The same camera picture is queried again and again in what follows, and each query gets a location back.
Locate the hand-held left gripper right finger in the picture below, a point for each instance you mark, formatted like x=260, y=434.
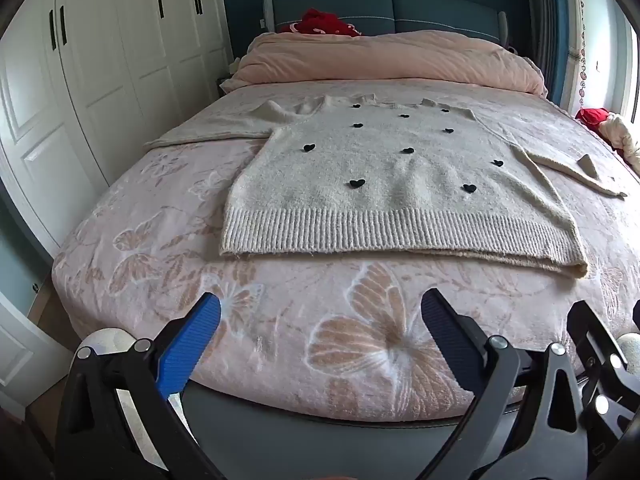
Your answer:
x=447, y=332

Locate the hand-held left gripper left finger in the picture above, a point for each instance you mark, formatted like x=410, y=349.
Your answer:
x=192, y=332

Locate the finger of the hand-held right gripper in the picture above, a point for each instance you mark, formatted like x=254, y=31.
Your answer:
x=590, y=325

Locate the cream knit sweater black hearts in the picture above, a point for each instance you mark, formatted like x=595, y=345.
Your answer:
x=390, y=195

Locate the pink butterfly print bed blanket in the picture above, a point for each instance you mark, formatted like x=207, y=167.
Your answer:
x=300, y=320

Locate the white crumpled cloth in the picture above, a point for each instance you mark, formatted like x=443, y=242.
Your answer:
x=622, y=135

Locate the red bundled cloth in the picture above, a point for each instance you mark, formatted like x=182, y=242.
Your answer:
x=592, y=117

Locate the white wardrobe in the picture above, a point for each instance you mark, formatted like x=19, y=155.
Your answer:
x=100, y=85

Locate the pink fluffy duvet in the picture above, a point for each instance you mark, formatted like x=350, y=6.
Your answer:
x=380, y=60

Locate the dark grey curtain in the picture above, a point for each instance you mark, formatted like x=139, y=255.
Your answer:
x=537, y=20

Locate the blue upholstered headboard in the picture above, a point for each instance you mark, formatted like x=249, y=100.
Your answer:
x=425, y=10

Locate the grey bed frame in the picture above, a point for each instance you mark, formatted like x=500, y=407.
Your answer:
x=300, y=407

